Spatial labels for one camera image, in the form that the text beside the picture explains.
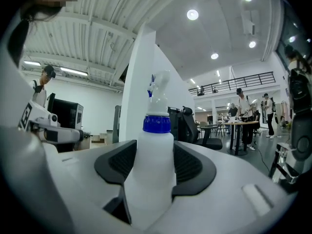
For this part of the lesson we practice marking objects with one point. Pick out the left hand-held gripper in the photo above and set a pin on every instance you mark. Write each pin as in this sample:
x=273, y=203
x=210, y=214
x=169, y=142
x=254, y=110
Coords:
x=36, y=113

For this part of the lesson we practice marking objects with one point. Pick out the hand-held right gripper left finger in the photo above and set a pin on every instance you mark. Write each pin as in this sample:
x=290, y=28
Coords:
x=80, y=169

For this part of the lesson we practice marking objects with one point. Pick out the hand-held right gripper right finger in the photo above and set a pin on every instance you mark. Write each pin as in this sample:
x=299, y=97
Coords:
x=219, y=179

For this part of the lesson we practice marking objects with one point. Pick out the white spray bottle blue collar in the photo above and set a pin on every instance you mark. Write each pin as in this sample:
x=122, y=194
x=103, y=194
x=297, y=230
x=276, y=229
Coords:
x=153, y=160

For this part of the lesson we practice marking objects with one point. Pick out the black cabinet machine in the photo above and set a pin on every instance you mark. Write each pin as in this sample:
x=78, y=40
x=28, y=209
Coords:
x=65, y=116

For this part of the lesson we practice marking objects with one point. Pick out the wooden boxes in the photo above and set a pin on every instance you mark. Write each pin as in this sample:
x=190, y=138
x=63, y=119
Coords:
x=98, y=139

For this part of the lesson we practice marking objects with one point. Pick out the grey upright stand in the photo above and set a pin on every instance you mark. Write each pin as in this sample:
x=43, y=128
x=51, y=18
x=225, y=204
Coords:
x=117, y=123

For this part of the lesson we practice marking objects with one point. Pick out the black office chair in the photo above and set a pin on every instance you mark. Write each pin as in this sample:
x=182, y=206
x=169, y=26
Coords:
x=192, y=130

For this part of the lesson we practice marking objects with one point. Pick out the round wooden table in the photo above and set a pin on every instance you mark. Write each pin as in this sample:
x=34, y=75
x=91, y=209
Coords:
x=241, y=123

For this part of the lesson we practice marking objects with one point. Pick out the long tube ceiling light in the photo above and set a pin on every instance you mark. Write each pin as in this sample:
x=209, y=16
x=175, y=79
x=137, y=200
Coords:
x=73, y=71
x=31, y=63

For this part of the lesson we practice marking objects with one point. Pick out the white partition pillar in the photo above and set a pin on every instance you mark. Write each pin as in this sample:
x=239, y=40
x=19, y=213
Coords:
x=136, y=82

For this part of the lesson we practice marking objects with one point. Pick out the black balcony railing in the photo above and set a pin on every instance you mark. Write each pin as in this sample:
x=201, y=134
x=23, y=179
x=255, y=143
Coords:
x=234, y=83

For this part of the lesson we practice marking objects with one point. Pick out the black backpack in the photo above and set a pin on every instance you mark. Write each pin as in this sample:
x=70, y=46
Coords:
x=301, y=91

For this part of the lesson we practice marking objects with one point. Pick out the white ceiling air unit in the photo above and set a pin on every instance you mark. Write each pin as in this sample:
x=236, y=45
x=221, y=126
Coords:
x=249, y=22

